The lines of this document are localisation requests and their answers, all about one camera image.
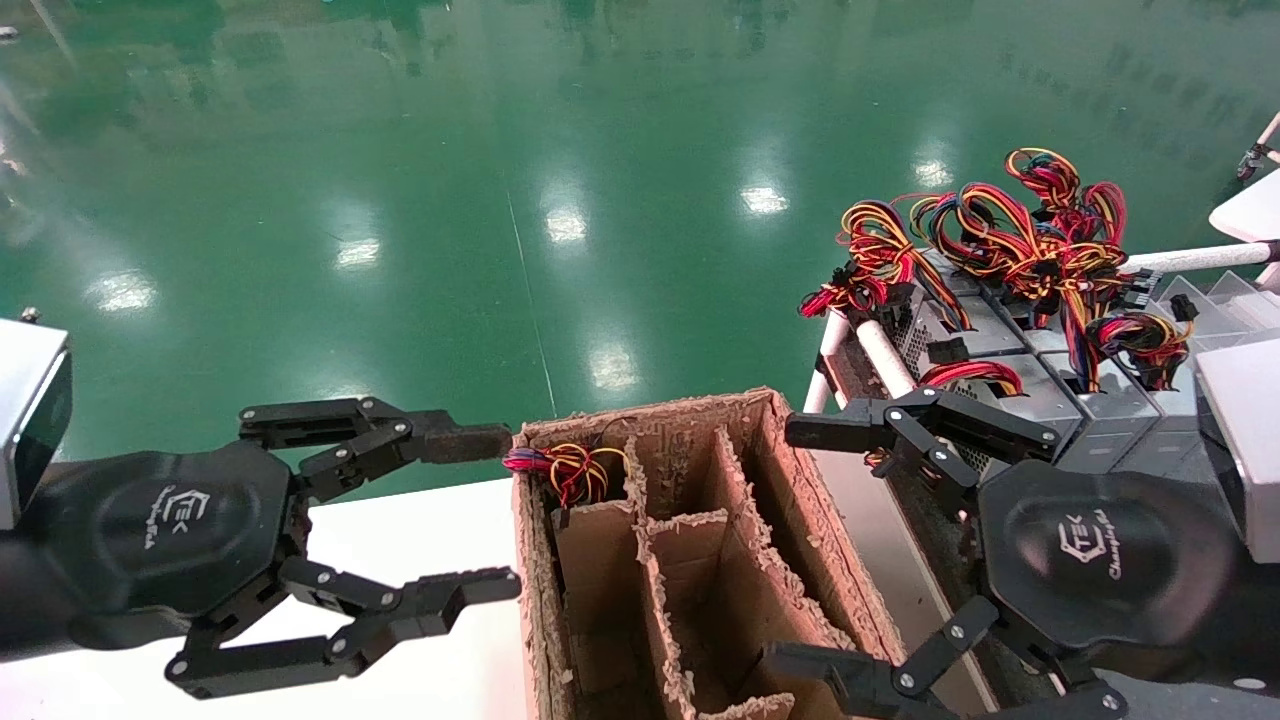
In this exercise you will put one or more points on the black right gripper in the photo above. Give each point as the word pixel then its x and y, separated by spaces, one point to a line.
pixel 1100 560

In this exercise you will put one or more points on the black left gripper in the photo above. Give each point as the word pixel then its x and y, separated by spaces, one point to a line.
pixel 170 530

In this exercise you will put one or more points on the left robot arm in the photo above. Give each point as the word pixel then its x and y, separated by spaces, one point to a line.
pixel 20 600

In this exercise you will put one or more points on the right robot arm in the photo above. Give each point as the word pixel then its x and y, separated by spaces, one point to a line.
pixel 1262 610

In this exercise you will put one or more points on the worn brown cardboard box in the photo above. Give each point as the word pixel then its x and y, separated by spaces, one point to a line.
pixel 530 600

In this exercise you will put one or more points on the brown cardboard divider insert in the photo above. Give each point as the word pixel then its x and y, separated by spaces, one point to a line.
pixel 600 560

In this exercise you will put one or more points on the grey metal power supply case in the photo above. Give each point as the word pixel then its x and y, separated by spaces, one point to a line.
pixel 1230 310

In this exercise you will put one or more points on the white table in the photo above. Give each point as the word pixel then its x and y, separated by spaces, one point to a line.
pixel 1255 210

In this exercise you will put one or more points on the white pipe with black joint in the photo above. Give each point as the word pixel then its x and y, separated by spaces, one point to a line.
pixel 1250 160

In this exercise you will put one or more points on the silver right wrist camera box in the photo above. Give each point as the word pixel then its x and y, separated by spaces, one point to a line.
pixel 1250 450

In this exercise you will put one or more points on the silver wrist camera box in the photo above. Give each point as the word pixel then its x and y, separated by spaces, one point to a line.
pixel 25 400
pixel 1250 450

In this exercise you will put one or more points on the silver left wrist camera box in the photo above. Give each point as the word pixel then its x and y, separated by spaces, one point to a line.
pixel 25 400

